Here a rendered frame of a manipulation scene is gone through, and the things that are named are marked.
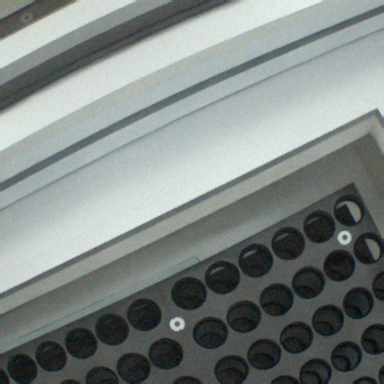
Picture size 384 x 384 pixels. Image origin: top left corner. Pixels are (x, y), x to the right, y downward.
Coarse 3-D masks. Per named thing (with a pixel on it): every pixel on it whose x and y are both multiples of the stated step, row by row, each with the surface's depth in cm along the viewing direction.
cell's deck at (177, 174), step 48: (336, 48) 41; (240, 96) 41; (288, 96) 41; (336, 96) 41; (144, 144) 40; (192, 144) 40; (240, 144) 40; (288, 144) 40; (336, 144) 42; (48, 192) 40; (96, 192) 40; (144, 192) 40; (192, 192) 40; (240, 192) 42; (0, 240) 39; (48, 240) 39; (96, 240) 39; (144, 240) 41; (0, 288) 39; (48, 288) 41
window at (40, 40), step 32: (0, 0) 30; (32, 0) 31; (64, 0) 32; (96, 0) 33; (128, 0) 34; (160, 0) 35; (0, 32) 32; (32, 32) 33; (64, 32) 34; (96, 32) 35; (0, 64) 34; (32, 64) 35
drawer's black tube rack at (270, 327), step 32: (320, 224) 47; (352, 224) 47; (256, 256) 47; (288, 256) 47; (320, 256) 44; (352, 256) 44; (192, 288) 46; (224, 288) 47; (256, 288) 43; (288, 288) 43; (320, 288) 46; (352, 288) 43; (192, 320) 43; (224, 320) 43; (256, 320) 46; (288, 320) 43; (320, 320) 46; (352, 320) 43; (128, 352) 43; (160, 352) 45; (192, 352) 42; (224, 352) 42; (256, 352) 45; (288, 352) 42; (320, 352) 42; (352, 352) 45
